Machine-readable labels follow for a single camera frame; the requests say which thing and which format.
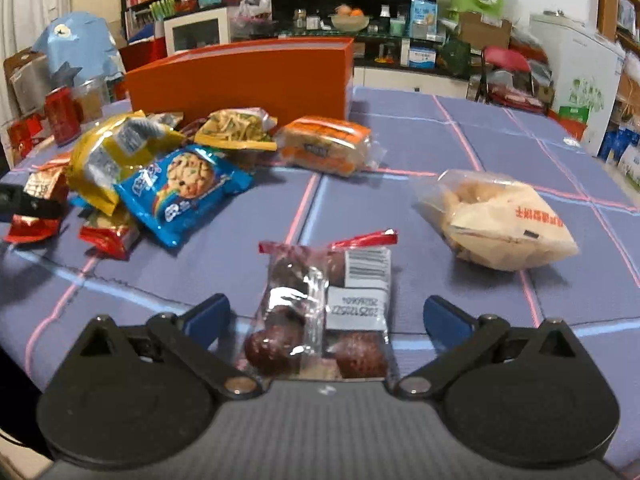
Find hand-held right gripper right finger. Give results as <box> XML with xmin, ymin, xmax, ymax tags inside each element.
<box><xmin>390</xmin><ymin>295</ymin><xmax>576</xmax><ymax>401</ymax></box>

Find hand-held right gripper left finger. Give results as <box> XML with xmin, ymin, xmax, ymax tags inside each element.
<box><xmin>80</xmin><ymin>292</ymin><xmax>263</xmax><ymax>401</ymax></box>

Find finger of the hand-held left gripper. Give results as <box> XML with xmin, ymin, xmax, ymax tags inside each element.
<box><xmin>0</xmin><ymin>184</ymin><xmax>63</xmax><ymax>222</ymax></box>

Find shiny red snack packet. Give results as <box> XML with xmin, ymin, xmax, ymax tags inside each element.
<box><xmin>4</xmin><ymin>212</ymin><xmax>63</xmax><ymax>244</ymax></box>

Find clear red date packet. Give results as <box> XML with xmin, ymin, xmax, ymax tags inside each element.
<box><xmin>244</xmin><ymin>230</ymin><xmax>399</xmax><ymax>380</ymax></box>

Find white pastry bag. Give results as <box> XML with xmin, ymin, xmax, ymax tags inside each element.
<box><xmin>412</xmin><ymin>169</ymin><xmax>580</xmax><ymax>272</ymax></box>

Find blue cookie packet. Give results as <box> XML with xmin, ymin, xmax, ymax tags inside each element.
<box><xmin>114</xmin><ymin>145</ymin><xmax>254</xmax><ymax>249</ymax></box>

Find yellow noodle snack packet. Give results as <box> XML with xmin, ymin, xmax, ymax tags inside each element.
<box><xmin>194</xmin><ymin>108</ymin><xmax>278</xmax><ymax>152</ymax></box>

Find orange cardboard box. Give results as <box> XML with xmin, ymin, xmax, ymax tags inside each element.
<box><xmin>125</xmin><ymin>37</ymin><xmax>356</xmax><ymax>128</ymax></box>

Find red white snack packet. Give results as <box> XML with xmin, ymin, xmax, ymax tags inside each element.
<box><xmin>22</xmin><ymin>152</ymin><xmax>71</xmax><ymax>201</ymax></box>

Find small red snack packet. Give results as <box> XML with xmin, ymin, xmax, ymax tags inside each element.
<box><xmin>79</xmin><ymin>205</ymin><xmax>141</xmax><ymax>261</ymax></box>

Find red bag at left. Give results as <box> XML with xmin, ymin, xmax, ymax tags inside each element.
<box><xmin>44</xmin><ymin>86</ymin><xmax>83</xmax><ymax>145</ymax></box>

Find blue shark plush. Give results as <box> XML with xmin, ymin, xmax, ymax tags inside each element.
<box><xmin>32</xmin><ymin>16</ymin><xmax>126</xmax><ymax>86</ymax></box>

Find red storage box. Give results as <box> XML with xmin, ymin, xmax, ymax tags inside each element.
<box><xmin>120</xmin><ymin>37</ymin><xmax>168</xmax><ymax>73</ymax></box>

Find orange bread packet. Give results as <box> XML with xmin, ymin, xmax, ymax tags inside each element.
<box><xmin>274</xmin><ymin>116</ymin><xmax>381</xmax><ymax>177</ymax></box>

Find white television stand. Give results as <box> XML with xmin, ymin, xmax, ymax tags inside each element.
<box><xmin>350</xmin><ymin>35</ymin><xmax>471</xmax><ymax>98</ymax></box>

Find white framed cabinet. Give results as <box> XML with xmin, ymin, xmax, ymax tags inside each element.
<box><xmin>163</xmin><ymin>7</ymin><xmax>232</xmax><ymax>57</ymax></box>

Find blue white bags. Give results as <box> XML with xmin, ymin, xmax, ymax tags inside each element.
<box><xmin>597</xmin><ymin>127</ymin><xmax>640</xmax><ymax>186</ymax></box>

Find blue white carton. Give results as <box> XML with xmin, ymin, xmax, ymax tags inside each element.
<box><xmin>410</xmin><ymin>0</ymin><xmax>438</xmax><ymax>38</ymax></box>
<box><xmin>407</xmin><ymin>47</ymin><xmax>437</xmax><ymax>68</ymax></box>

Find red chair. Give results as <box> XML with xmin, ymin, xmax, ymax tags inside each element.
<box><xmin>475</xmin><ymin>46</ymin><xmax>546</xmax><ymax>111</ymax></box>

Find white chest freezer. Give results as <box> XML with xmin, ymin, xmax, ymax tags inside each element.
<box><xmin>530</xmin><ymin>14</ymin><xmax>626</xmax><ymax>156</ymax></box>

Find brown cardboard box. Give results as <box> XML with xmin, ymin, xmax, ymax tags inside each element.
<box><xmin>457</xmin><ymin>12</ymin><xmax>513</xmax><ymax>51</ymax></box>

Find glass fruit bowl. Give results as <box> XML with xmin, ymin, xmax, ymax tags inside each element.
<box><xmin>330</xmin><ymin>5</ymin><xmax>372</xmax><ymax>32</ymax></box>

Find wooden shelf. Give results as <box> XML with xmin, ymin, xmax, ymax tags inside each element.
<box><xmin>597</xmin><ymin>0</ymin><xmax>640</xmax><ymax>111</ymax></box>

